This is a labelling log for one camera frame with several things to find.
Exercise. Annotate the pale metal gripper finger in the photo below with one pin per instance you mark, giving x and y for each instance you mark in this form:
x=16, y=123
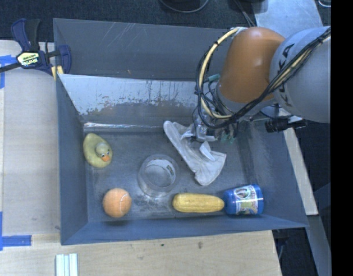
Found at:
x=206, y=150
x=189, y=136

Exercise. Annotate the white cloth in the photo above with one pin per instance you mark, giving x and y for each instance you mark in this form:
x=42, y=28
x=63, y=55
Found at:
x=203, y=168

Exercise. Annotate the clear glass cup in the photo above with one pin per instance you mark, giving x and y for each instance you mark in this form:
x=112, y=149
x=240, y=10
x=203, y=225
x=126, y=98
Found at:
x=157, y=175

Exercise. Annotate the yellow toy corn cob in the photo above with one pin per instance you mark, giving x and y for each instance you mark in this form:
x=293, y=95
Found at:
x=197, y=203

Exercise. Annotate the blue printed can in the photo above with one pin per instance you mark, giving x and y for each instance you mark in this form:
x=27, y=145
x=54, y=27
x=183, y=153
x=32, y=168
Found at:
x=243, y=199

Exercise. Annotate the yellow rubber duck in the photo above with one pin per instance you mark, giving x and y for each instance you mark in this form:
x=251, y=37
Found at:
x=96, y=151

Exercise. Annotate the orange ball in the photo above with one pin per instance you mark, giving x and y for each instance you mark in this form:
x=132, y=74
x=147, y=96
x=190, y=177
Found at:
x=116, y=203

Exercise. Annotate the grey metal bin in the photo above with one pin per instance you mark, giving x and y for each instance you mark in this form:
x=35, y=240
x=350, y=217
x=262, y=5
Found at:
x=130, y=53

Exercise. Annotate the black cylinder on white bracket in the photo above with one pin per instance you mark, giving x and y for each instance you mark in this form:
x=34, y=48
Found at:
x=280, y=124

